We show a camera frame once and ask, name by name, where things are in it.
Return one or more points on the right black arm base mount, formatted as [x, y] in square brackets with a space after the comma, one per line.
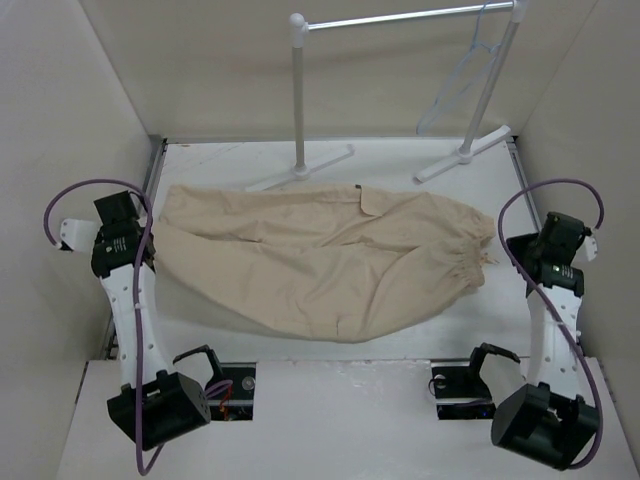
[458, 389]

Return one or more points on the white clothes rack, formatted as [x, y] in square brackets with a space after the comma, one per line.
[471, 145]

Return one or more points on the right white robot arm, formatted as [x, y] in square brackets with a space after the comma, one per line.
[540, 413]

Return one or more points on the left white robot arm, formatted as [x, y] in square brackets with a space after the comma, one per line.
[156, 403]

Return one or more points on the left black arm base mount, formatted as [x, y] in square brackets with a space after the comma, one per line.
[229, 386]

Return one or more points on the light blue wire hanger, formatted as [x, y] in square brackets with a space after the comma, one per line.
[473, 67]

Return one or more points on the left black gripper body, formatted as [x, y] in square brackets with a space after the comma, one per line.
[99, 237]

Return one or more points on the beige trousers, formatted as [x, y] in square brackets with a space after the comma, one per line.
[341, 263]

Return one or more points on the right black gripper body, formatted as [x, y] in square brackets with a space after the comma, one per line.
[525, 245]

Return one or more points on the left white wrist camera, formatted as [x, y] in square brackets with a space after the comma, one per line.
[78, 235]

